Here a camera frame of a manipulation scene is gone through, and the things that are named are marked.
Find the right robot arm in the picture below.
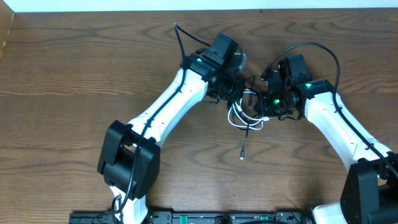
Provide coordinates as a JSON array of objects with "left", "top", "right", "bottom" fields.
[{"left": 254, "top": 55, "right": 397, "bottom": 224}]

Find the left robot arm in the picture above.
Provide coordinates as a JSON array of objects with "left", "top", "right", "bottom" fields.
[{"left": 97, "top": 33, "right": 246, "bottom": 223}]

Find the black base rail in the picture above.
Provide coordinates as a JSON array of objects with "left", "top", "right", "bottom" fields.
[{"left": 68, "top": 210, "right": 314, "bottom": 224}]

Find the black usb cable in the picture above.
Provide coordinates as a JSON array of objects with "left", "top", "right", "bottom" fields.
[{"left": 231, "top": 74, "right": 265, "bottom": 161}]

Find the white usb cable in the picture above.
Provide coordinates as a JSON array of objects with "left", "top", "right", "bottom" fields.
[{"left": 227, "top": 88, "right": 271, "bottom": 131}]

